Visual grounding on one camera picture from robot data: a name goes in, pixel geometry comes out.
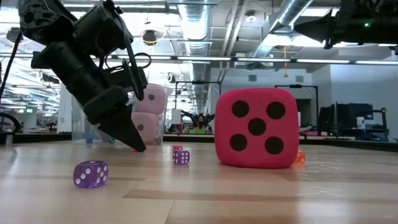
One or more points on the black ceiling camera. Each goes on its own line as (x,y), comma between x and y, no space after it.
(12,35)
(149,37)

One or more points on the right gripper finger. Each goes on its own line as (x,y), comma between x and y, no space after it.
(323,28)

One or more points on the large pink foam die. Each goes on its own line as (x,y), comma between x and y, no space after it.
(147,130)
(155,99)

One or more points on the small grey die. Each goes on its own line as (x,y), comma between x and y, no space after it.
(158,141)

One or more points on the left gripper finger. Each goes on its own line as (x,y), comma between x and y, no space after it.
(115,118)

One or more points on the large red foam die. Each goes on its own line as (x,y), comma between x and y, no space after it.
(256,127)

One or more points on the small blue die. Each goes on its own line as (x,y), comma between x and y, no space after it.
(89,140)

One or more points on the clear plastic container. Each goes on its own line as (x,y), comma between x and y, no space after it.
(81,124)

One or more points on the small purple die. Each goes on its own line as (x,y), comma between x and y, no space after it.
(181,157)
(90,174)

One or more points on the small green die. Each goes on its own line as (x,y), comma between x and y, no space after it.
(112,140)

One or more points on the dark background monitors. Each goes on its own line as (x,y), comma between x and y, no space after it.
(342,115)

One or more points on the small orange die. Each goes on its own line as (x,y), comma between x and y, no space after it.
(300,157)

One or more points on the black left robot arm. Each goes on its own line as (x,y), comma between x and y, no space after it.
(40,18)

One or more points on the grey metal post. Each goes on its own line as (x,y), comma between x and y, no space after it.
(9,138)

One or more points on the small pink die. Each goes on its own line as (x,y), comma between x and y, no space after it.
(178,147)

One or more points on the black background stand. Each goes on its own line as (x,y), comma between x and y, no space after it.
(295,86)
(199,82)

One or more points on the silver ceiling duct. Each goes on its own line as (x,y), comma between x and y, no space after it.
(194,21)
(289,12)

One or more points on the person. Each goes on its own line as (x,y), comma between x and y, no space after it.
(200,123)

